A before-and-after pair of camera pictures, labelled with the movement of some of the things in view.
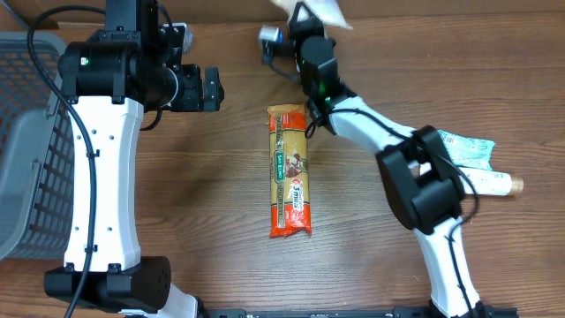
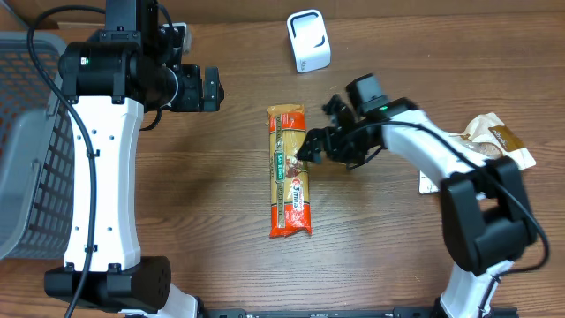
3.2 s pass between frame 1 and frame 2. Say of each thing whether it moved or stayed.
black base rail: stayed
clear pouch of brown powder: moved
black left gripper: stayed
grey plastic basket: stayed
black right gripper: moved
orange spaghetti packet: stayed
